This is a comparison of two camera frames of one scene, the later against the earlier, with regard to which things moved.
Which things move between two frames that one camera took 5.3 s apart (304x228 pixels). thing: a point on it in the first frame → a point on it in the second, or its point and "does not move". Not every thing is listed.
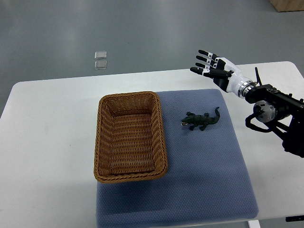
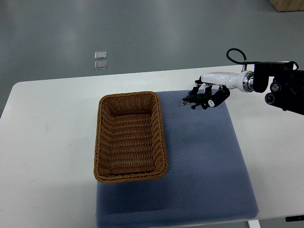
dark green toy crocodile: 195,120 → 196,99
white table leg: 254,223 does not move
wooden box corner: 285,5 does not move
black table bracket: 295,218 does not move
